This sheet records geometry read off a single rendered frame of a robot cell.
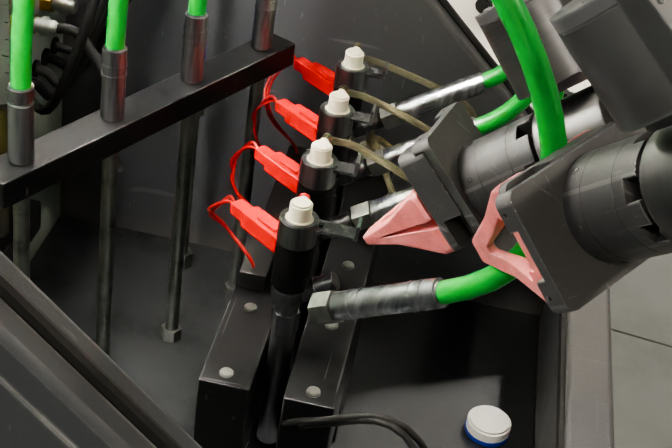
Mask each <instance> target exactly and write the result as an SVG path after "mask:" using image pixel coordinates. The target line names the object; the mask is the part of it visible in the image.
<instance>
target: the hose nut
mask: <svg viewBox="0 0 672 448"><path fill-rule="evenodd" d="M335 292H337V291H331V290H330V291H323V292H316V293H312V295H311V298H310V301H309V304H308V307H307V309H308V311H309V314H310V316H311V318H312V321H313V323H314V324H330V323H339V322H344V320H336V319H335V318H334V317H333V315H332V314H331V312H330V308H329V302H330V298H331V296H332V294H333V293H335Z"/></svg>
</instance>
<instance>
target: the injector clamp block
mask: <svg viewBox="0 0 672 448"><path fill-rule="evenodd" d="M385 195H390V194H389V192H388V189H387V187H386V184H385V181H384V178H383V175H379V176H374V177H373V176H365V177H362V178H360V179H357V181H355V182H353V183H350V184H348V185H347V188H346V192H345V195H344V198H343V202H342V205H341V208H340V211H339V215H340V214H343V213H346V212H349V211H351V209H350V207H352V206H355V205H357V204H360V203H363V202H366V201H370V200H375V199H378V198H381V197H383V196H385ZM369 228H370V227H369ZM369 228H366V229H363V230H360V233H359V237H358V241H357V242H353V241H349V240H345V239H341V238H337V237H333V238H331V241H330V244H329V248H328V251H327V254H326V258H325V261H324V264H323V268H322V271H321V274H320V275H323V274H326V273H329V272H334V273H336V274H337V276H338V278H339V281H340V288H339V290H338V291H344V290H348V289H353V288H356V289H358V288H360V287H370V283H371V279H372V275H373V271H374V266H375V262H376V258H377V254H378V250H379V246H380V245H368V244H367V243H366V241H365V240H364V239H363V236H364V234H365V233H366V232H367V231H368V229H369ZM271 276H272V272H271V274H270V277H269V280H268V283H267V285H266V288H265V290H264V291H263V292H261V291H257V290H252V289H247V288H243V287H239V286H238V281H237V283H236V286H235V288H234V291H233V293H232V296H231V298H230V301H229V303H228V306H227V308H226V311H225V314H224V316H223V319H222V321H221V324H220V326H219V329H218V331H217V334H216V336H215V339H214V341H213V344H212V346H211V349H210V351H209V354H208V357H207V359H206V362H205V364H204V367H203V369H202V372H201V374H200V377H199V379H198V389H197V399H196V409H195V419H194V429H193V439H194V440H195V441H196V442H197V443H198V444H199V445H200V446H201V447H202V448H246V447H247V444H248V441H249V438H250V435H251V432H252V429H253V426H254V425H255V426H258V422H259V414H260V407H261V400H262V392H263V385H264V378H265V371H266V363H267V356H268V349H269V342H270V334H271V327H270V319H271V312H272V306H273V305H275V300H274V299H273V298H272V297H271V286H272V283H271ZM361 323H362V318H360V319H356V320H351V319H349V320H344V322H339V323H330V324H314V323H313V321H312V318H311V316H310V314H309V311H308V317H307V320H306V324H305V327H304V330H303V334H302V337H301V340H300V344H299V347H298V350H297V353H296V357H295V360H294V363H293V367H292V369H290V371H289V378H288V383H287V386H286V390H285V393H284V396H283V402H282V408H281V415H280V422H279V428H278V435H277V442H276V448H331V444H332V443H334V442H335V441H336V437H337V433H338V429H339V426H336V427H311V428H308V429H306V430H302V431H301V430H299V429H298V426H299V425H294V426H289V427H283V426H282V422H283V421H285V420H288V419H293V418H302V417H325V416H332V415H340V414H342V412H343V408H344V404H345V400H346V395H347V391H348V387H349V383H350V379H351V375H352V370H353V366H354V360H355V355H356V350H357V344H358V339H359V334H360V328H361Z"/></svg>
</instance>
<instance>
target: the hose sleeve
mask: <svg viewBox="0 0 672 448"><path fill-rule="evenodd" d="M442 280H444V279H443V278H441V277H438V278H430V279H420V280H410V281H408V282H402V283H394V284H387V285H380V286H373V287H360V288H358V289H356V288H353V289H348V290H344V291H337V292H335V293H333V294H332V296H331V298H330V302H329V308H330V312H331V314H332V315H333V317H334V318H335V319H336V320H349V319H351V320H356V319H360V318H362V319H363V318H369V317H374V316H383V315H391V314H400V313H408V312H413V313H414V312H420V311H430V310H433V309H441V308H445V307H447V305H448V304H445V305H444V304H441V303H440V302H439V300H438V298H437V295H436V287H437V284H438V282H439V281H442Z"/></svg>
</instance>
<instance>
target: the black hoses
mask: <svg viewBox="0 0 672 448"><path fill-rule="evenodd" d="M131 1H132V0H129V3H128V6H129V4H130V2H131ZM108 2H109V0H89V1H88V4H87V8H86V11H85V14H84V17H83V20H82V23H81V26H80V29H79V28H78V27H76V26H74V25H72V24H67V23H58V24H57V27H56V33H57V34H68V35H71V36H73V37H74V38H75V39H76V40H75V43H74V45H73V46H72V45H68V44H64V43H60V42H59V38H58V37H54V38H53V39H52V42H51V46H50V49H49V48H45V49H44V50H43V52H42V55H41V62H40V60H34V62H33V64H32V77H35V78H32V83H33V84H34V89H35V90H36V91H37V92H38V93H39V94H40V95H41V96H42V97H43V98H44V99H45V100H47V101H48V102H47V103H46V104H45V105H42V104H41V103H40V102H39V101H38V100H37V99H36V98H35V97H34V103H35V112H36V113H38V114H40V115H48V114H51V113H52V112H53V111H54V110H55V109H56V108H57V107H58V105H59V103H60V101H61V100H62V99H63V98H64V97H65V96H66V95H67V93H68V92H69V90H70V88H71V87H72V86H73V85H74V84H75V83H76V82H77V80H78V78H79V76H80V75H81V73H82V72H83V71H85V70H86V69H87V68H88V67H89V66H90V65H91V64H92V63H93V65H94V67H95V68H96V70H97V72H98V73H99V75H100V77H101V70H102V66H101V61H102V55H101V54H99V53H100V52H101V50H102V47H103V45H104V44H106V29H107V23H106V25H105V27H104V28H103V26H104V23H105V21H106V18H107V13H108ZM102 28H103V30H102ZM101 30H102V32H101ZM50 51H51V53H52V54H50ZM57 52H61V53H65V54H69V55H70V56H69V59H68V61H66V60H64V59H63V58H61V57H59V56H57V55H54V54H56V53H57ZM48 63H50V64H54V65H56V66H57V67H59V68H60V69H62V70H63V73H62V76H61V78H60V79H59V78H58V77H57V75H56V74H55V73H54V72H53V71H52V70H51V69H50V68H48V67H46V65H47V64H48ZM41 64H42V65H41ZM43 65H44V66H43ZM38 75H41V76H44V77H45V78H46V79H47V80H48V82H49V83H50V84H51V85H52V86H53V87H54V88H56V89H55V91H54V93H52V92H51V91H50V90H49V89H48V88H47V87H46V86H45V85H44V84H43V83H42V82H41V81H40V80H38V79H36V78H37V77H38Z"/></svg>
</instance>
